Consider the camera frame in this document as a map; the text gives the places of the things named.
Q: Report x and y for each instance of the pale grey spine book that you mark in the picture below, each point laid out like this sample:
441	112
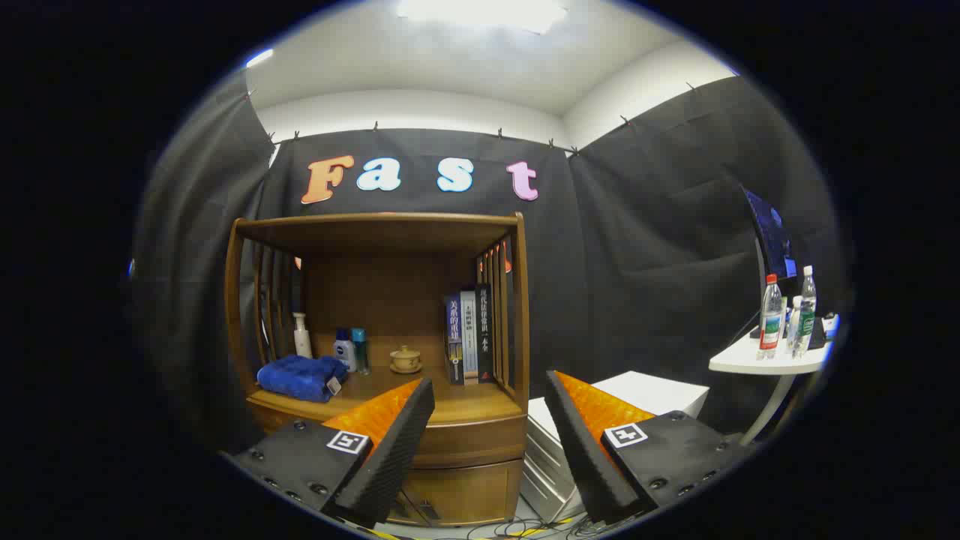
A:
469	337

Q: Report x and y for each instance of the brown wooden drawer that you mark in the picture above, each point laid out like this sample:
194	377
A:
480	442

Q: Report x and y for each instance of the white bottle with blue cap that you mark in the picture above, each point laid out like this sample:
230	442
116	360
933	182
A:
345	354

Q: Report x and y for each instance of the blue spine book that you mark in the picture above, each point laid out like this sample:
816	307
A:
454	337

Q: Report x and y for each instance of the white storage cabinet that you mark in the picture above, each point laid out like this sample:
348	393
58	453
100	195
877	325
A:
660	394

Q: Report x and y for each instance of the white round side table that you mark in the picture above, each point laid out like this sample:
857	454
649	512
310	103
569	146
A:
750	360

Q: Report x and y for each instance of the dark computer monitor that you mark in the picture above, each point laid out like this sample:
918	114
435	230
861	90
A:
772	232

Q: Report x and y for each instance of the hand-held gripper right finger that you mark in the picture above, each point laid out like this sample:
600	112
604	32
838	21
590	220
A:
585	450

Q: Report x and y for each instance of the beige lidded teacup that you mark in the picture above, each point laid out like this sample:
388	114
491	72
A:
406	360

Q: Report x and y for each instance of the black spine book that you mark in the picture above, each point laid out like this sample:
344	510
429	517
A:
485	330

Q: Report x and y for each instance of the brown wooden cabinet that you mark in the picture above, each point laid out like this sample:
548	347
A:
390	277

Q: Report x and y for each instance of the blue folded towel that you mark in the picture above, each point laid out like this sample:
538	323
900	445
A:
296	379

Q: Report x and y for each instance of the green label water bottle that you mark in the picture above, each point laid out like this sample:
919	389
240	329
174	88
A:
806	319

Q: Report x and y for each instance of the small clear bottle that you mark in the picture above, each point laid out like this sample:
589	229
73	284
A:
792	326

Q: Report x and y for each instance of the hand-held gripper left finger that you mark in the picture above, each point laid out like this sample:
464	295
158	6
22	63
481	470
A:
397	450

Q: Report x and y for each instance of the white pump bottle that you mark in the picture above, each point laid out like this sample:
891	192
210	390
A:
302	341

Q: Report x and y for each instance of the clear teal capped bottle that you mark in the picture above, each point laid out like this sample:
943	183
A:
361	349

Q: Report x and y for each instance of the brown wooden countertop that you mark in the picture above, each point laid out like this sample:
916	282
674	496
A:
465	401

